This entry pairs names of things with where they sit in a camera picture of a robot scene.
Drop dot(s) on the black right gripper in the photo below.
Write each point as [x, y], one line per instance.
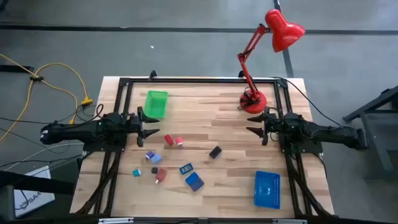
[272, 126]

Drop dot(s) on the red and white wall charger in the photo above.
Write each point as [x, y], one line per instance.
[179, 141]

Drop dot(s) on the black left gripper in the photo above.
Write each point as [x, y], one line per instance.
[132, 126]

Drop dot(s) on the silver metal bracket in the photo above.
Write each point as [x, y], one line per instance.
[289, 221]
[115, 220]

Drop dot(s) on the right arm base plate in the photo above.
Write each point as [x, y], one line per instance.
[304, 149]

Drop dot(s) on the grey box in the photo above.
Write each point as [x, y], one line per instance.
[7, 203]

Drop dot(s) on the blue rectangular plastic case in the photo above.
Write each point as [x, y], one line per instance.
[194, 181]

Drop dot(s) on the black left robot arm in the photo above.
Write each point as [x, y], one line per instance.
[77, 132]

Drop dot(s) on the light blue wall charger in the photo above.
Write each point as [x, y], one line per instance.
[156, 158]

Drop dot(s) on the black side table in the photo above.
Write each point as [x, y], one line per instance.
[377, 102]

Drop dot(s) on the blue plastic tray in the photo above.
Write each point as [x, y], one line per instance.
[267, 189]

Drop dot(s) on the blue digital clock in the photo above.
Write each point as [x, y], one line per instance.
[186, 168]

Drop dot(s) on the black frame clamp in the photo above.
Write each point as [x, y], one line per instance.
[152, 75]
[241, 74]

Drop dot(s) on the black digital clock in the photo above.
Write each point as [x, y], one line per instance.
[215, 152]

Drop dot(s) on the black wall charger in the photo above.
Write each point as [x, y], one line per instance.
[154, 170]

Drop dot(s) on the white cardboard box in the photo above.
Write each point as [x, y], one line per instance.
[34, 196]

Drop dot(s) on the teal wall charger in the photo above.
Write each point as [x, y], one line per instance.
[136, 172]

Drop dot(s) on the purple wall charger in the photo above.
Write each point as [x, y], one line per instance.
[150, 155]

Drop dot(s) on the red desk lamp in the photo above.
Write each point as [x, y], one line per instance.
[284, 31]

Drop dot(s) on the black metal table frame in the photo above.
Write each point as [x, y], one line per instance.
[202, 80]

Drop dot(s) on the long red wall charger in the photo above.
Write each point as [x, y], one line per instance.
[161, 175]

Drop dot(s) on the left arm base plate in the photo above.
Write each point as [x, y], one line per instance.
[102, 148]

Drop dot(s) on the black floor bar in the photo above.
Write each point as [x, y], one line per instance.
[15, 68]

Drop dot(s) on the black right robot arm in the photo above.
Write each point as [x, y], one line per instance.
[326, 133]

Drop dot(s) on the black beam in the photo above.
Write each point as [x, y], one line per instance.
[37, 183]

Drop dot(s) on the green plastic basket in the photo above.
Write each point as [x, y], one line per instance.
[155, 104]

